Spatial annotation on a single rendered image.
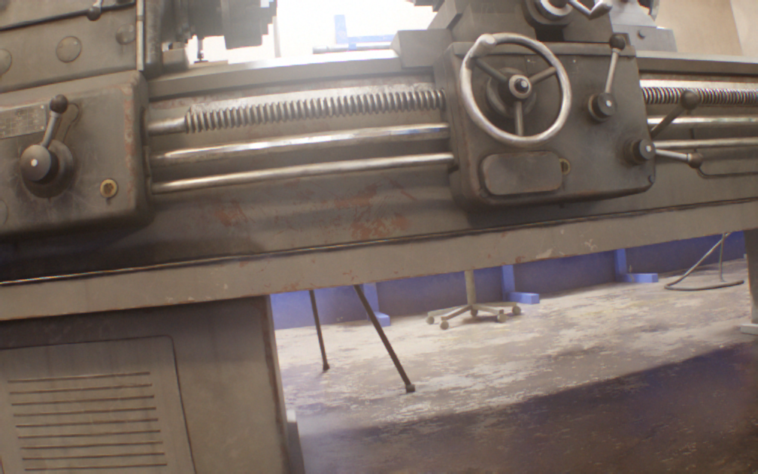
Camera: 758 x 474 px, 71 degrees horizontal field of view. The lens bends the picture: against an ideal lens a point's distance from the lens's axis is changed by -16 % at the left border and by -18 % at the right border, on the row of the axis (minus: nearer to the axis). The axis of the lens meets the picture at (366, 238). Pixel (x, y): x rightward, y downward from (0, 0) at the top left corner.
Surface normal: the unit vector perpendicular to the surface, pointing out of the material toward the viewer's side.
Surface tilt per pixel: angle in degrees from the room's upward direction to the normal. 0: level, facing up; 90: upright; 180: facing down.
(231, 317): 90
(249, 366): 90
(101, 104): 90
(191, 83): 90
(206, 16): 137
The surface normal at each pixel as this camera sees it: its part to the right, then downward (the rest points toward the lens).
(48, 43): 0.14, -0.04
